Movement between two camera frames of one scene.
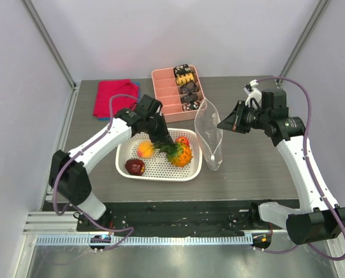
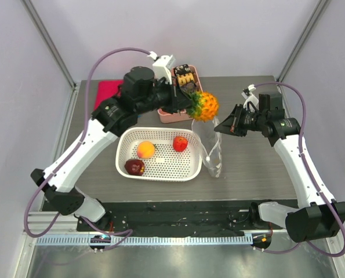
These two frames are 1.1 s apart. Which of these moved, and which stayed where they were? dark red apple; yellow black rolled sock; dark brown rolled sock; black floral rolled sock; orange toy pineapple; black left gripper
Moved: black left gripper; orange toy pineapple
Stayed: dark red apple; dark brown rolled sock; yellow black rolled sock; black floral rolled sock
